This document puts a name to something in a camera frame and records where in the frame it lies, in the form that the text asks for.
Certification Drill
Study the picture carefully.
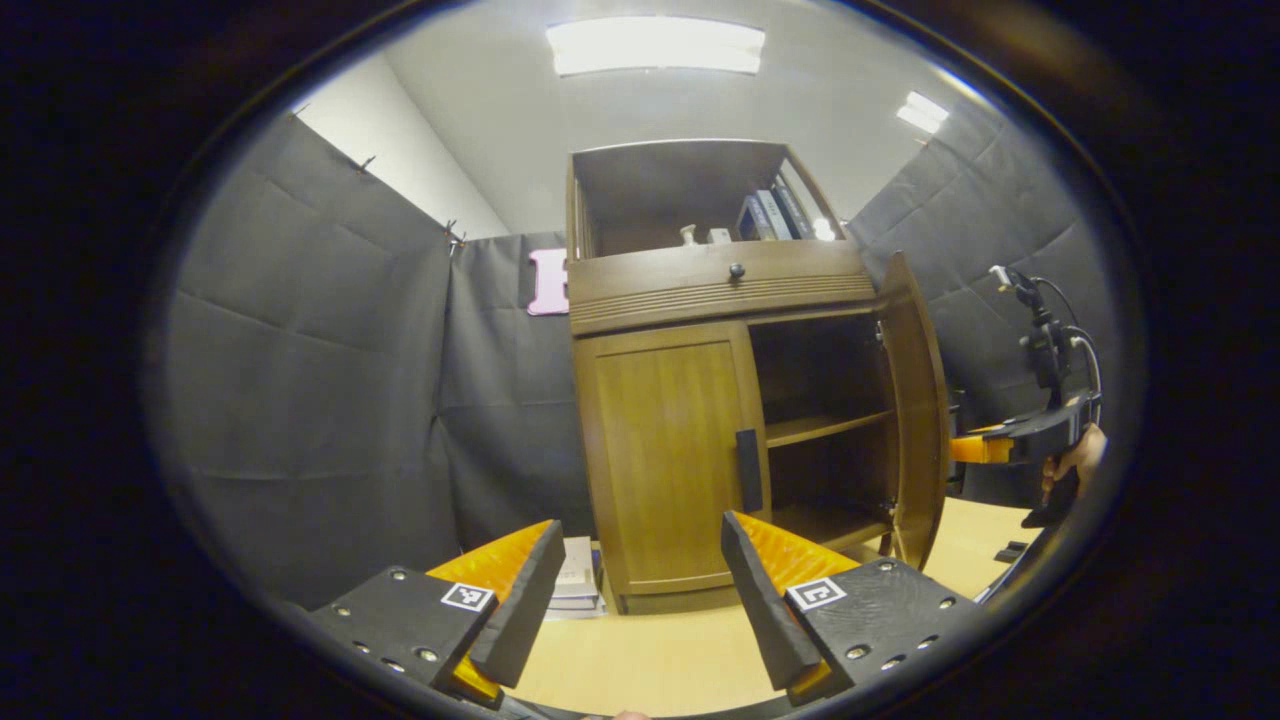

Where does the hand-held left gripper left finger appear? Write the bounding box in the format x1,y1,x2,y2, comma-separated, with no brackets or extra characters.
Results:
305,519,567,711

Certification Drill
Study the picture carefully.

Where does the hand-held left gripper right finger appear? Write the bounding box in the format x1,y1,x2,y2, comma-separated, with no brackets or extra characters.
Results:
721,510,986,708

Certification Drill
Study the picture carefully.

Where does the wooden shoe cabinet door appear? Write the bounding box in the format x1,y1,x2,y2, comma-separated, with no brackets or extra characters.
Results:
876,250,951,571
573,320,773,598

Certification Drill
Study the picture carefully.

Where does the wooden double-door shoe cabinet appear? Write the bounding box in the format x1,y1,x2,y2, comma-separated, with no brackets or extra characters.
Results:
565,138,951,615

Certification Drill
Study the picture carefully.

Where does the wooden cabinet drawer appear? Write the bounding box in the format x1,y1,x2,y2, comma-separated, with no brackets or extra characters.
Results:
567,240,879,337

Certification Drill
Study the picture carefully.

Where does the wooden inner shelf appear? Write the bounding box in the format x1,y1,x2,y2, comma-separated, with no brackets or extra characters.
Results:
765,408,896,449

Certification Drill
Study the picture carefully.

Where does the black backdrop cloth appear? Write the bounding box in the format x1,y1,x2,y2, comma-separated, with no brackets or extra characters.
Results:
160,100,1121,611

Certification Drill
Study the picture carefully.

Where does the black book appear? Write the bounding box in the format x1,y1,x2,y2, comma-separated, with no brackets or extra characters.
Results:
772,183,816,242

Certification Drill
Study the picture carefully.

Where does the grey book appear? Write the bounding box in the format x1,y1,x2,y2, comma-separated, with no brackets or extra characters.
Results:
755,190,795,242

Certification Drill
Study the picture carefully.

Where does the dark blue book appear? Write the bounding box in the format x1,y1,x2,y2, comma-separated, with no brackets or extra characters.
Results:
737,195,779,242

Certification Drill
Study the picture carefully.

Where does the small ceiling light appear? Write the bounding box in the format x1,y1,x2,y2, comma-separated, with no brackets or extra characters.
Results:
896,91,950,135

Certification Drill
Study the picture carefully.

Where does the large ceiling light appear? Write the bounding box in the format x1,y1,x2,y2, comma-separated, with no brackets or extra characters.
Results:
546,17,766,77

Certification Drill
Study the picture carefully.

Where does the white cable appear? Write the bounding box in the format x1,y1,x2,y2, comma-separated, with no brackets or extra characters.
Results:
1066,332,1103,401

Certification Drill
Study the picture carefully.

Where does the black cable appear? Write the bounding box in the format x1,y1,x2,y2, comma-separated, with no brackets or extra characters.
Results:
1030,275,1083,331

